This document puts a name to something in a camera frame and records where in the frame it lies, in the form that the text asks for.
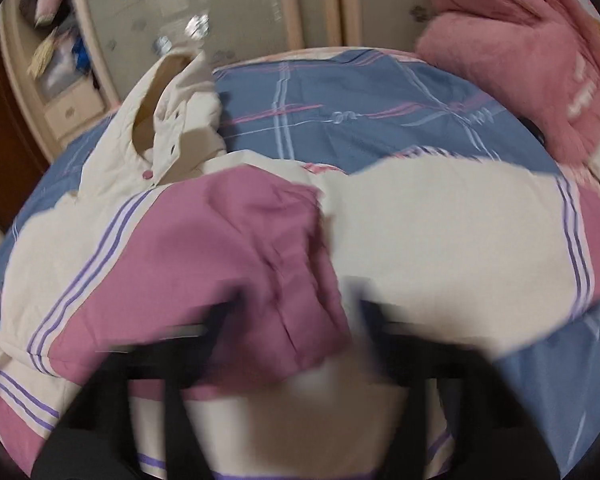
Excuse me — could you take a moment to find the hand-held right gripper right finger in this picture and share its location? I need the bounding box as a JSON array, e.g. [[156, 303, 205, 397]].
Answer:
[[359, 299, 562, 480]]

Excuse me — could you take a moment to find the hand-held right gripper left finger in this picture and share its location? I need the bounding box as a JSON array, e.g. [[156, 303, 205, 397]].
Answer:
[[35, 304, 237, 480]]

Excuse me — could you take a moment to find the pink and cream jacket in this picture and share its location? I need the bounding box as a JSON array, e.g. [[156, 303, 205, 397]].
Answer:
[[0, 50, 600, 480]]

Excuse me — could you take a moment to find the blue plaid bed sheet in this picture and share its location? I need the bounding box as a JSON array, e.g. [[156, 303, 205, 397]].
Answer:
[[0, 47, 600, 461]]

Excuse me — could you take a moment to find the beige open shelf unit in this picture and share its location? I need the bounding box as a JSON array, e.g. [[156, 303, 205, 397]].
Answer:
[[0, 0, 121, 141]]

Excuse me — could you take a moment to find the brown wooden door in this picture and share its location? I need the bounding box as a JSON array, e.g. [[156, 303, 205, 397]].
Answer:
[[0, 35, 51, 221]]

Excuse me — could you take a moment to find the white plastic bag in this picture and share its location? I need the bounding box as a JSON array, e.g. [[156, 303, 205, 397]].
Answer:
[[40, 55, 82, 97]]

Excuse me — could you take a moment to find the blue cloth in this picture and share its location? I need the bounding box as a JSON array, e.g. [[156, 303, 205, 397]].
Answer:
[[71, 35, 94, 74]]

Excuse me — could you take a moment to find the pale yellow cloth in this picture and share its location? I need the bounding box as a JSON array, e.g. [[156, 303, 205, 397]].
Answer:
[[27, 35, 59, 77]]

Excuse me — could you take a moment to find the pink fluffy blanket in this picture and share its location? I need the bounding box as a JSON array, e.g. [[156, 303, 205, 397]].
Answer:
[[415, 0, 600, 166]]

